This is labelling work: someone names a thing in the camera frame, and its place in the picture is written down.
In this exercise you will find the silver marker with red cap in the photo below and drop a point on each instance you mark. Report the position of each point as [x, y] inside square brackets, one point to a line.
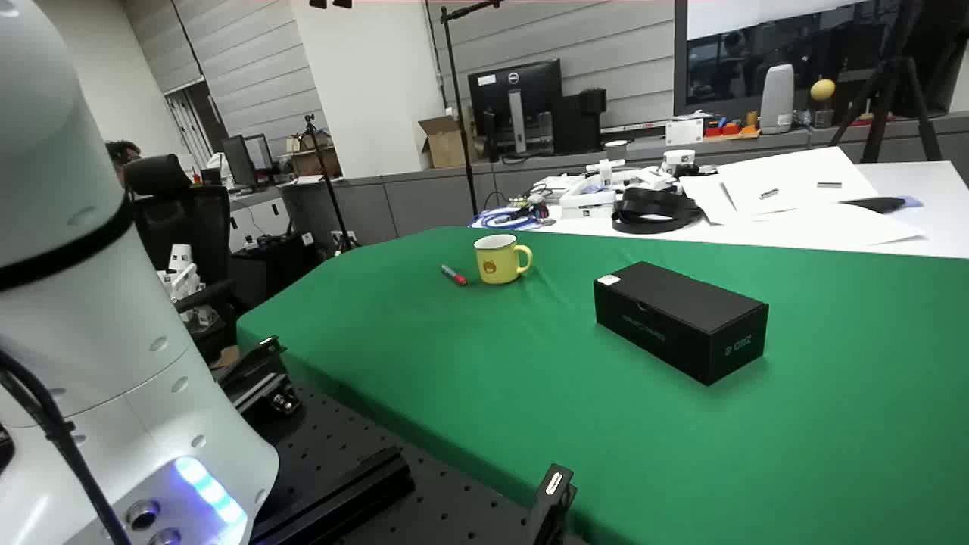
[456, 277]

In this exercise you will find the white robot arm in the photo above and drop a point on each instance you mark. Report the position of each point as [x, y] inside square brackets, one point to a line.
[117, 424]

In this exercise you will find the yellow mug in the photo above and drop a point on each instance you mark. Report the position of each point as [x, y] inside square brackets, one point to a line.
[500, 258]

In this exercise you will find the cardboard box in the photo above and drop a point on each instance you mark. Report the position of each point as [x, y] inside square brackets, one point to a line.
[443, 143]

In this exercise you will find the black tripod stand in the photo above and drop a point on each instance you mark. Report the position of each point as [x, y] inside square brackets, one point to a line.
[324, 183]

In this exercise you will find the black computer monitor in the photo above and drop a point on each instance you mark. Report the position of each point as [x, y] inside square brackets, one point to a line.
[511, 97]

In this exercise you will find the black rectangular box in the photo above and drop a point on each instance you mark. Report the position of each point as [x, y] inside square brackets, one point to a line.
[691, 324]

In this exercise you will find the black table clamp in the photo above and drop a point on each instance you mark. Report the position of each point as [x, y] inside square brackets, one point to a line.
[547, 520]

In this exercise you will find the black office chair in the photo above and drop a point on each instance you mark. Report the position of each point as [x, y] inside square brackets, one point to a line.
[178, 214]

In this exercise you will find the white speaker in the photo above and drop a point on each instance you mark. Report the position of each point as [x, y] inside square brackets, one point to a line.
[778, 103]

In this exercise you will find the white paper sheets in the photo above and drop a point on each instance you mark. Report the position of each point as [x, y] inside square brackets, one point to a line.
[806, 197]

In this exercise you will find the yellow ball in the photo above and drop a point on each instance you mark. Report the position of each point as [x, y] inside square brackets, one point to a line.
[822, 92]

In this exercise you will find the green table cloth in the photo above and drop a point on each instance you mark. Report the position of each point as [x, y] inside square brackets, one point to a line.
[850, 431]

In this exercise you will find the black flat device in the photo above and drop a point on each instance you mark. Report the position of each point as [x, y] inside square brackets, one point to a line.
[881, 205]

